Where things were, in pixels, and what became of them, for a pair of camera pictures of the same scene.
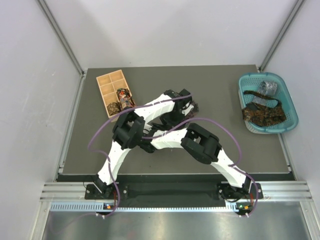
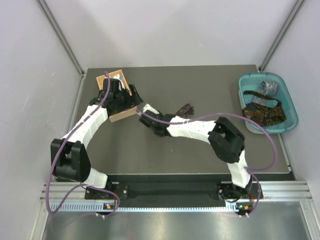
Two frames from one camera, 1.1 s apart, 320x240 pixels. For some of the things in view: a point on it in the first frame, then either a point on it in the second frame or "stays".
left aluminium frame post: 61,35 stays
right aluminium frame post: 282,35 stays
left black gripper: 165,119 → 136,100
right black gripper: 155,126 → 162,115
